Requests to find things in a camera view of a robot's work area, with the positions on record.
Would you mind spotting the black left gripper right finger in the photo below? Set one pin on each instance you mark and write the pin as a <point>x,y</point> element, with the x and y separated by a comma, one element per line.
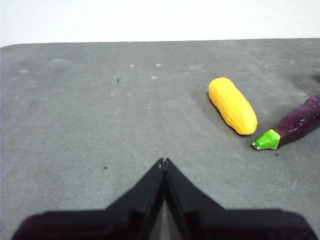
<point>212,220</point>

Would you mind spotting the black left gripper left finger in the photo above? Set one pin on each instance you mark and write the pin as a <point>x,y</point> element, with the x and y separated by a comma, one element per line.
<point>120,220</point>

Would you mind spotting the yellow corn cob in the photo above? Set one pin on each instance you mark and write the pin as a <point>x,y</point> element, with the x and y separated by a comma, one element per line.
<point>232,107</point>

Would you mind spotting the purple eggplant with green stem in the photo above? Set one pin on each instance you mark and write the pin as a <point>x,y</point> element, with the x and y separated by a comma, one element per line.
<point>297,122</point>

